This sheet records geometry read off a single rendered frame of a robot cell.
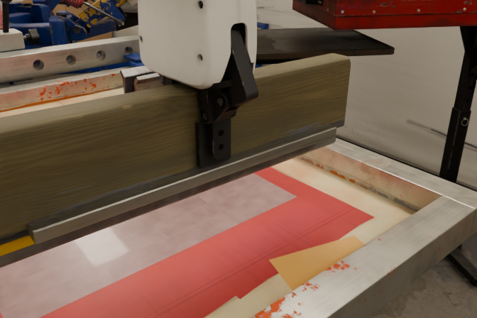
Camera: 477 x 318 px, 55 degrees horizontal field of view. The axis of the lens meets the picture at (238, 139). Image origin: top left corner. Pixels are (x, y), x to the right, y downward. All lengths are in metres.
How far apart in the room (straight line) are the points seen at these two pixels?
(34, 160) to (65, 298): 0.18
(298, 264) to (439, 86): 2.13
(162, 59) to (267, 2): 2.90
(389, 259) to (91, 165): 0.27
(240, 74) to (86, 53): 0.78
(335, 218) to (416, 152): 2.16
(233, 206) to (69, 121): 0.29
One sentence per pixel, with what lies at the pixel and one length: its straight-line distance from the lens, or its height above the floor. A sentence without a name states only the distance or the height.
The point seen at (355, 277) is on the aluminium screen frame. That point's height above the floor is 0.99.
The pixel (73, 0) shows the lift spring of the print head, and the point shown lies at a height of 1.10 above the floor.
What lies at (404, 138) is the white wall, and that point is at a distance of 2.71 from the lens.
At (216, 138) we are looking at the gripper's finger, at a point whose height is 1.11.
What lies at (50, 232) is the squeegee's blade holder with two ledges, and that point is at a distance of 0.32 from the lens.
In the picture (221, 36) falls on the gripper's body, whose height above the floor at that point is 1.19.
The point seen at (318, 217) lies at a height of 0.96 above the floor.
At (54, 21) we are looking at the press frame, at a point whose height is 1.04.
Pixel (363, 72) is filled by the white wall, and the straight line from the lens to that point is 2.77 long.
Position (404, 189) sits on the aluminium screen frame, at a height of 0.98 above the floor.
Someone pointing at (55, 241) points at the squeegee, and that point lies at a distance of 0.36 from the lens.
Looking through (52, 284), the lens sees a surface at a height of 0.96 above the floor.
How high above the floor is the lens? 1.25
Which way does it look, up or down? 23 degrees down
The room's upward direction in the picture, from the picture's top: straight up
